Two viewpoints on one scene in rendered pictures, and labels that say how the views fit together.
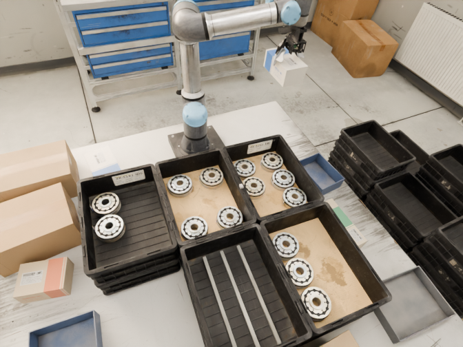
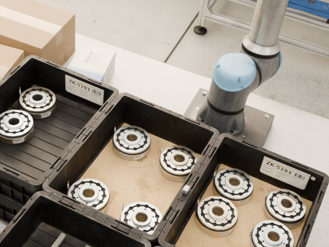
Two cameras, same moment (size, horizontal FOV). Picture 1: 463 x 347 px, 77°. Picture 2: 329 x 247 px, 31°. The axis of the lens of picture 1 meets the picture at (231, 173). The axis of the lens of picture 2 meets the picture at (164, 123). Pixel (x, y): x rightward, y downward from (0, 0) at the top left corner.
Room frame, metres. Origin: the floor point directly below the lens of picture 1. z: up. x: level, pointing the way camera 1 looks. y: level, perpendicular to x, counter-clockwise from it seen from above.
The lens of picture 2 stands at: (0.03, -0.64, 2.01)
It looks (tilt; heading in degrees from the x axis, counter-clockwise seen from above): 44 degrees down; 46
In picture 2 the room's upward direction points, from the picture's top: 8 degrees clockwise
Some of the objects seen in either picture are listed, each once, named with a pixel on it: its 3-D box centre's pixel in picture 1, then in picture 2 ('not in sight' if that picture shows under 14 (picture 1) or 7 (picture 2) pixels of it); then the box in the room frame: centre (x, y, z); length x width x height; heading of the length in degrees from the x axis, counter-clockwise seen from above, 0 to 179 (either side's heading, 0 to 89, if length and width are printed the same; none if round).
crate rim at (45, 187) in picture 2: (202, 191); (135, 160); (0.67, 0.10, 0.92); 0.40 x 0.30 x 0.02; 26
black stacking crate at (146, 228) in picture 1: (127, 219); (35, 130); (0.53, 0.37, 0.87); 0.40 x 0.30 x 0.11; 26
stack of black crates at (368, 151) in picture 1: (362, 166); not in sight; (1.43, -0.92, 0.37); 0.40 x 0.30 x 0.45; 30
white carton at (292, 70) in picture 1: (284, 65); not in sight; (1.37, -0.20, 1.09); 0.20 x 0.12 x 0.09; 30
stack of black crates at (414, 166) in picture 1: (396, 160); not in sight; (1.63, -1.27, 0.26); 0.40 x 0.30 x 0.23; 30
